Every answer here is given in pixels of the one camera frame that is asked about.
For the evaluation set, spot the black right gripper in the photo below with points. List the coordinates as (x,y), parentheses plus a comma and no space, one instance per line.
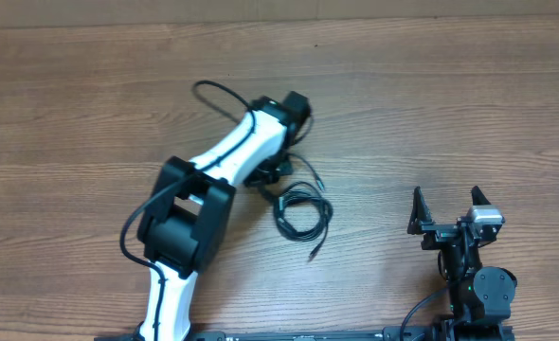
(439,232)

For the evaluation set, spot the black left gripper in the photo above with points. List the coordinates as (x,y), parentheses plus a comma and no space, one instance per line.
(257,178)

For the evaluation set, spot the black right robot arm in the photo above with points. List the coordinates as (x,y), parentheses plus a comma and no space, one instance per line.
(480,296)

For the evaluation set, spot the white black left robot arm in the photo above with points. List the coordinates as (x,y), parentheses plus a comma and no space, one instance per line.
(184,221)

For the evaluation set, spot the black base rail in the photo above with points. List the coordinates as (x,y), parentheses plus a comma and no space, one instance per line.
(355,336)

